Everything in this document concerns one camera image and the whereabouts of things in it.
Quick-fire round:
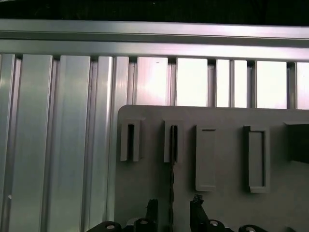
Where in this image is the grey parts rack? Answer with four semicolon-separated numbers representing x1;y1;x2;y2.
114;104;309;232

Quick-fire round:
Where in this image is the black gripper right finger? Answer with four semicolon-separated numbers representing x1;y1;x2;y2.
190;193;265;232

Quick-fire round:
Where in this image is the blue RAM stick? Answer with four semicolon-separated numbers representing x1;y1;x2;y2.
169;125;179;232

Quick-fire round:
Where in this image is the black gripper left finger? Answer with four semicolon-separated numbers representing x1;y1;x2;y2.
85;198;160;232

